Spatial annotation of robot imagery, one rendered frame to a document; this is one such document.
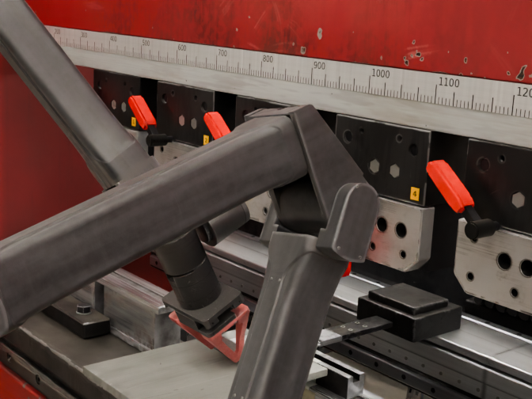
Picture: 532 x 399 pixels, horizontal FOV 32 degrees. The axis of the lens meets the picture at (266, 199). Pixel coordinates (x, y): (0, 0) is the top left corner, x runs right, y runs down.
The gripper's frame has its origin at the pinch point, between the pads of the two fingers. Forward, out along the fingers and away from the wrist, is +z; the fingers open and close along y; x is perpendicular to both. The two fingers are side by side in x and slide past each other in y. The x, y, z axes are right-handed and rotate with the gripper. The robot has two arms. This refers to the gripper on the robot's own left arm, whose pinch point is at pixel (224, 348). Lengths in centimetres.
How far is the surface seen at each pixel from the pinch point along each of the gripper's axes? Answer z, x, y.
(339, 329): 9.9, -17.2, -1.2
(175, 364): -1.9, 6.6, 1.6
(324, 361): 7.2, -9.5, -7.0
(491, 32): -35, -27, -33
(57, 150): -3, -20, 84
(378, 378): 175, -117, 144
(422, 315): 13.6, -28.2, -6.8
